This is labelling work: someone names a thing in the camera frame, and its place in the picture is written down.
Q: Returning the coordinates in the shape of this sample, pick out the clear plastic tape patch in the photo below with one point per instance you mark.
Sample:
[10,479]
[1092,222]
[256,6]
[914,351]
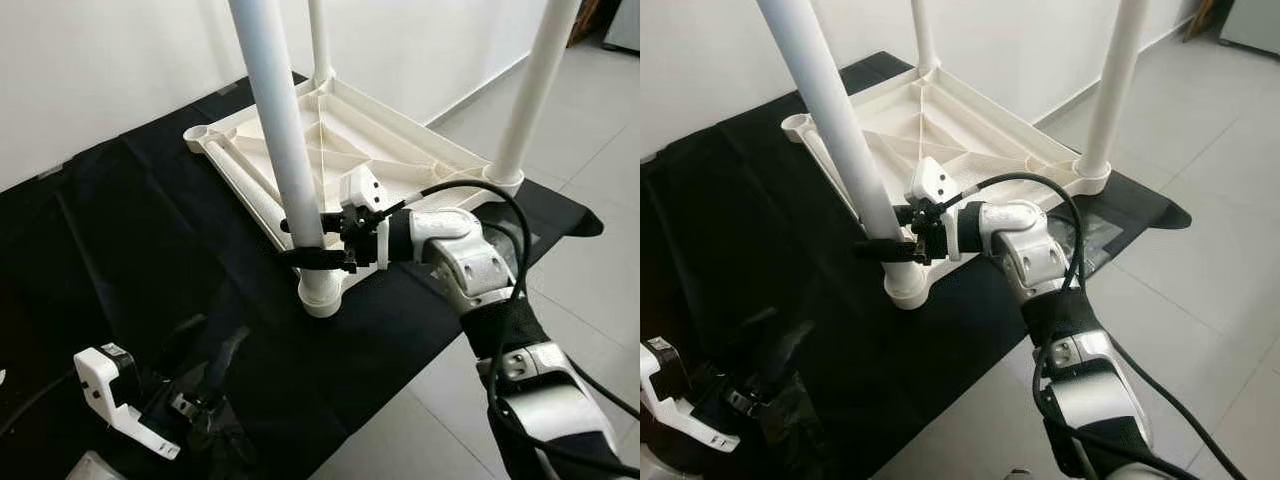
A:
[795,445]
[225,450]
[1095,235]
[515,240]

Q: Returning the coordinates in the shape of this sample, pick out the brown wooden furniture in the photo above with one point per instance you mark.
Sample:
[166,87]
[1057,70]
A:
[585,20]
[1205,18]

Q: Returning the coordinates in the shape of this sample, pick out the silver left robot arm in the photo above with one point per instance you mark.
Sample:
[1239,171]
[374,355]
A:
[655,468]
[90,468]

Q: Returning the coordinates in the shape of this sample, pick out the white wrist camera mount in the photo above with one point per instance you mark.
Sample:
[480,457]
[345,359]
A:
[660,400]
[100,385]
[930,180]
[360,188]

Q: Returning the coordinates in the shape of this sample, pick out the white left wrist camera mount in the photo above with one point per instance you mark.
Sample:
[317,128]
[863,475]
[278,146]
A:
[100,385]
[660,400]

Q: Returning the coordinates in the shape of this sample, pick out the grey metal cabinet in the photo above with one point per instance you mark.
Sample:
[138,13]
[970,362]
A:
[622,25]
[1250,28]

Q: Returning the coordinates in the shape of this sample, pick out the white plastic table top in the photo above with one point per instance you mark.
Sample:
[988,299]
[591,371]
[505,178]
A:
[980,130]
[400,150]

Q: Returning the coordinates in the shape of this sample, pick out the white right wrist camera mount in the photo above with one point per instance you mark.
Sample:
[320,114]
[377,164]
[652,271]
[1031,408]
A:
[930,180]
[360,188]

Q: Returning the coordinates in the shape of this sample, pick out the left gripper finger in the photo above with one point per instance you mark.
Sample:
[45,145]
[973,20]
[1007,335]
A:
[745,335]
[228,358]
[180,340]
[786,355]

